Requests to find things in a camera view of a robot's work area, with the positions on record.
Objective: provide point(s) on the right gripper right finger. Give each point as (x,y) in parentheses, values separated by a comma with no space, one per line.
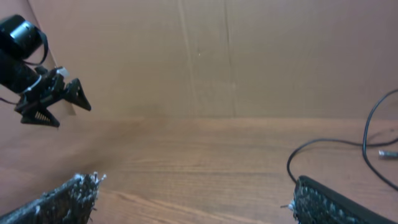
(315,203)

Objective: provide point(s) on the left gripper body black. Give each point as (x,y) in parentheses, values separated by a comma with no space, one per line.
(37,90)

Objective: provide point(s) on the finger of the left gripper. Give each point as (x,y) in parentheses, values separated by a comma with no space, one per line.
(74,94)
(40,116)

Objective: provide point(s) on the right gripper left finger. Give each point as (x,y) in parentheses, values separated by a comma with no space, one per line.
(72,202)

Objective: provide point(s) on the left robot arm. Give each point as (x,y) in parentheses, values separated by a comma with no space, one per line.
(24,48)

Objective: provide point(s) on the cardboard back panel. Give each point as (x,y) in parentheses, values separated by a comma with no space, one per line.
(221,59)

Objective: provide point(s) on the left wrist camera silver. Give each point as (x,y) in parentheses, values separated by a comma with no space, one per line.
(62,71)

